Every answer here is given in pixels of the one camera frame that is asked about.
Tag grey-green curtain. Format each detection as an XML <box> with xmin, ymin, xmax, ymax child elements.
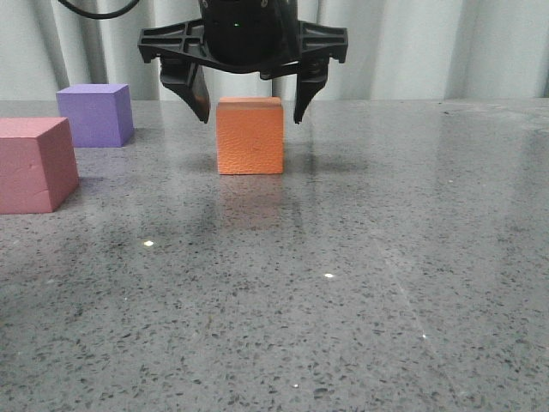
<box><xmin>1</xmin><ymin>1</ymin><xmax>548</xmax><ymax>100</ymax></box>

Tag purple foam cube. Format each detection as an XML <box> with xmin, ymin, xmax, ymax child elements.
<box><xmin>56</xmin><ymin>84</ymin><xmax>135</xmax><ymax>148</ymax></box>

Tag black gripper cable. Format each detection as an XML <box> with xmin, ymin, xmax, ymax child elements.
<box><xmin>57</xmin><ymin>0</ymin><xmax>141</xmax><ymax>21</ymax></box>

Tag pink foam cube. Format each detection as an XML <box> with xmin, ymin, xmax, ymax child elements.
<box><xmin>1</xmin><ymin>117</ymin><xmax>79</xmax><ymax>215</ymax></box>

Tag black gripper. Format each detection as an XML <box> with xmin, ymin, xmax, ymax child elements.
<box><xmin>138</xmin><ymin>1</ymin><xmax>348</xmax><ymax>124</ymax></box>

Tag orange foam cube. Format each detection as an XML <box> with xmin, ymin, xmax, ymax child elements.
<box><xmin>216</xmin><ymin>97</ymin><xmax>284</xmax><ymax>175</ymax></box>

